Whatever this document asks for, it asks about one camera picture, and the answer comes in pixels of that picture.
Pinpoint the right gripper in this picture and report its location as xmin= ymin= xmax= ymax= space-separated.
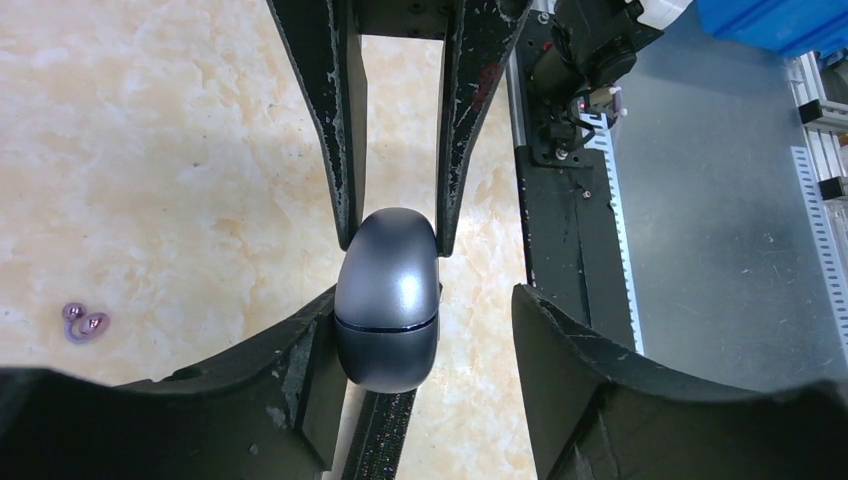
xmin=268 ymin=0 xmax=532 ymax=257

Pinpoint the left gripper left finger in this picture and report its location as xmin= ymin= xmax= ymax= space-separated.
xmin=1 ymin=291 xmax=347 ymax=479

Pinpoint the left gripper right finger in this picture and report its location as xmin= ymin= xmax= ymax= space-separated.
xmin=511 ymin=284 xmax=847 ymax=479

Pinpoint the grey-blue earbud charging case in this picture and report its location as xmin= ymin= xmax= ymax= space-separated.
xmin=333 ymin=208 xmax=441 ymax=394

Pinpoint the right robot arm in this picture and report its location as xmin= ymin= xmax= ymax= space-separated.
xmin=269 ymin=1 xmax=663 ymax=257

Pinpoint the purple earbud lower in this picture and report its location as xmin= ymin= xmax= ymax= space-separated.
xmin=61 ymin=302 xmax=111 ymax=344

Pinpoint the blue plastic bin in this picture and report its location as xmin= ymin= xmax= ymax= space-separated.
xmin=696 ymin=0 xmax=847 ymax=58

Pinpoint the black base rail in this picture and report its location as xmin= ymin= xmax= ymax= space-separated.
xmin=506 ymin=26 xmax=645 ymax=356

